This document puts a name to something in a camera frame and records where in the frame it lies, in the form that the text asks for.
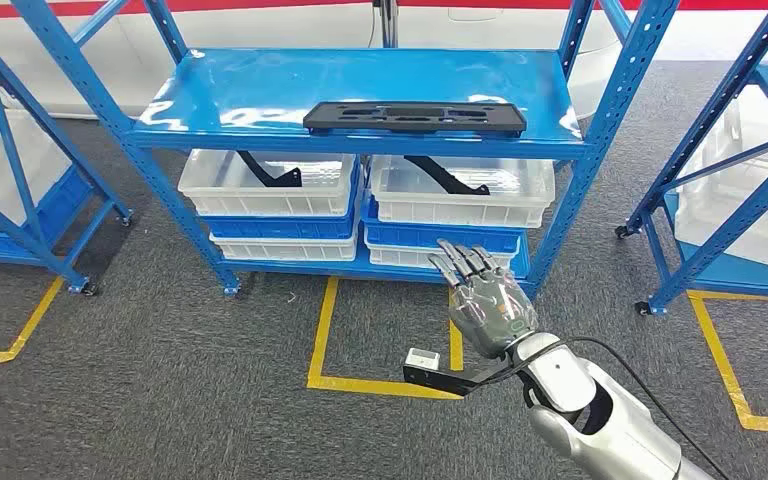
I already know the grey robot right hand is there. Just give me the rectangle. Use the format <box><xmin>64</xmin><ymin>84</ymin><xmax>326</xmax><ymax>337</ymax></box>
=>
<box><xmin>427</xmin><ymin>239</ymin><xmax>541</xmax><ymax>361</ymax></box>

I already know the long black plastic panel part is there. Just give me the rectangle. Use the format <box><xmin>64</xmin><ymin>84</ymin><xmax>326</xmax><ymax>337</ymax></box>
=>
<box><xmin>302</xmin><ymin>100</ymin><xmax>528</xmax><ymax>139</ymax></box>

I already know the blue metal shelf rack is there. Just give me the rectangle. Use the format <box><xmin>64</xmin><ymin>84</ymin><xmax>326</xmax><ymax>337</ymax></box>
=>
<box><xmin>614</xmin><ymin>0</ymin><xmax>768</xmax><ymax>316</ymax></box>
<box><xmin>9</xmin><ymin>0</ymin><xmax>683</xmax><ymax>299</ymax></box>
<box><xmin>0</xmin><ymin>9</ymin><xmax>135</xmax><ymax>296</ymax></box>

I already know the chrome metal pole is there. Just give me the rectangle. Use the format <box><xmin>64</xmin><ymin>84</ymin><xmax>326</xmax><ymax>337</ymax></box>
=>
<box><xmin>371</xmin><ymin>0</ymin><xmax>400</xmax><ymax>49</ymax></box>

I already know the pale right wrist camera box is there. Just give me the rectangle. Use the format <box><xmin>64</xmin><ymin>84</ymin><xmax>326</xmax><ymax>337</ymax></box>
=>
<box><xmin>405</xmin><ymin>348</ymin><xmax>441</xmax><ymax>372</ymax></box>

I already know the black wrist camera mount bracket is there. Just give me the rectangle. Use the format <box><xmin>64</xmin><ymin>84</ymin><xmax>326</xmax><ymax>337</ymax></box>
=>
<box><xmin>402</xmin><ymin>364</ymin><xmax>524</xmax><ymax>399</ymax></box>

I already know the black angled bracket part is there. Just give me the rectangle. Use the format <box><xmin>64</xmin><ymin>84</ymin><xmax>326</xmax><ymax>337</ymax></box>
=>
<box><xmin>402</xmin><ymin>154</ymin><xmax>491</xmax><ymax>197</ymax></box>
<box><xmin>236</xmin><ymin>150</ymin><xmax>304</xmax><ymax>189</ymax></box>

